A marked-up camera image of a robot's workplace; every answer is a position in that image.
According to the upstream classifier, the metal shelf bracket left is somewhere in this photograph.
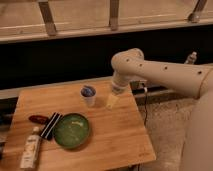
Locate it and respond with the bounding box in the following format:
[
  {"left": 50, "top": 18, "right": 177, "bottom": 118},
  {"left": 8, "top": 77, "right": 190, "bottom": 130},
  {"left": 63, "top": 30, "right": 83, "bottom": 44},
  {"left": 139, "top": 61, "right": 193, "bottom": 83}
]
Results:
[{"left": 38, "top": 0, "right": 57, "bottom": 36}]

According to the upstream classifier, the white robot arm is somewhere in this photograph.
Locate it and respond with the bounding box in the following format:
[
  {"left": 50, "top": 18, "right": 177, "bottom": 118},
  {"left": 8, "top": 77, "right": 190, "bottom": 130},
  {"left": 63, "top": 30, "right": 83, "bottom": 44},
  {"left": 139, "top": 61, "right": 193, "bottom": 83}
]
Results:
[{"left": 111, "top": 48, "right": 213, "bottom": 171}]

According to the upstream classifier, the white gripper wrist block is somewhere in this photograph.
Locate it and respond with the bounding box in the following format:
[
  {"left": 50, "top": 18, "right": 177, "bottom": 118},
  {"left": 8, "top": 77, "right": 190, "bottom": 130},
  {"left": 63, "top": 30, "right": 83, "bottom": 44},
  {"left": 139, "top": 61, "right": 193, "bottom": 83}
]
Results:
[{"left": 106, "top": 75, "right": 130, "bottom": 109}]

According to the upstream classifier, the dark red spoon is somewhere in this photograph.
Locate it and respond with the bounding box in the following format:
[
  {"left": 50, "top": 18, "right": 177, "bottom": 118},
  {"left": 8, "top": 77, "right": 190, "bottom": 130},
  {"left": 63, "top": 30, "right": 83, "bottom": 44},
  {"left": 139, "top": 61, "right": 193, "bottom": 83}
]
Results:
[{"left": 29, "top": 115, "right": 49, "bottom": 125}]

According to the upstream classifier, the metal shelf bracket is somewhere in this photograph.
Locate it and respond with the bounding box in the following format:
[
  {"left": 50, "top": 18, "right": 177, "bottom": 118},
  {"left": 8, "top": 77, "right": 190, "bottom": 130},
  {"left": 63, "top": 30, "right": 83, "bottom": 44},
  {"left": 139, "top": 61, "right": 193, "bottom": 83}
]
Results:
[
  {"left": 109, "top": 0, "right": 119, "bottom": 31},
  {"left": 38, "top": 0, "right": 57, "bottom": 36},
  {"left": 188, "top": 0, "right": 207, "bottom": 23}
]

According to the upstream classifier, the black striped rectangular bar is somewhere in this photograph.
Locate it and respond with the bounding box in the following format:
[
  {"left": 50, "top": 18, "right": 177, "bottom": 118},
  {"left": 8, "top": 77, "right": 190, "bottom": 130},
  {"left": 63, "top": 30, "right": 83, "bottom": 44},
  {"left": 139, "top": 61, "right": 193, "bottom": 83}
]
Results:
[{"left": 40, "top": 113, "right": 62, "bottom": 140}]

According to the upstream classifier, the green ceramic bowl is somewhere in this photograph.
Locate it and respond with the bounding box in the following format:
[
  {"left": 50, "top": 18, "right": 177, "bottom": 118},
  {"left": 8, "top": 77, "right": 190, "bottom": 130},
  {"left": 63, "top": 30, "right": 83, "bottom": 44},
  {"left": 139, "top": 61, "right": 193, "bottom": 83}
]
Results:
[{"left": 53, "top": 113, "right": 90, "bottom": 149}]

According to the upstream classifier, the metal shelf bracket right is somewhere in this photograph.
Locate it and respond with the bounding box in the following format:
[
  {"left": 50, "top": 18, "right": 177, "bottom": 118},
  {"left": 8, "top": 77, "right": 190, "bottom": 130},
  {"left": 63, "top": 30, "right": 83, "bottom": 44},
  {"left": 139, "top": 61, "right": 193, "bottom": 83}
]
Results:
[{"left": 188, "top": 0, "right": 207, "bottom": 23}]

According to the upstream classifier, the metal shelf bracket middle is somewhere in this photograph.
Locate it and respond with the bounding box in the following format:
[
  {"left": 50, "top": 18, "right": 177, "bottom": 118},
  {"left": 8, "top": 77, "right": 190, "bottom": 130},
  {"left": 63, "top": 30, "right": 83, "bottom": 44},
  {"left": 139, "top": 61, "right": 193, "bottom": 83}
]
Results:
[{"left": 109, "top": 0, "right": 119, "bottom": 31}]

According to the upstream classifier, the white cup with blue lid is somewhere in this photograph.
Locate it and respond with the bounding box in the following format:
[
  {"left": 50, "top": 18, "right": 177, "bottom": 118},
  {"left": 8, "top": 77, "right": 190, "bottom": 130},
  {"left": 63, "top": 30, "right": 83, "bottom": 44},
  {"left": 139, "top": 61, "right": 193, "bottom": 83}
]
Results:
[{"left": 80, "top": 85, "right": 96, "bottom": 107}]

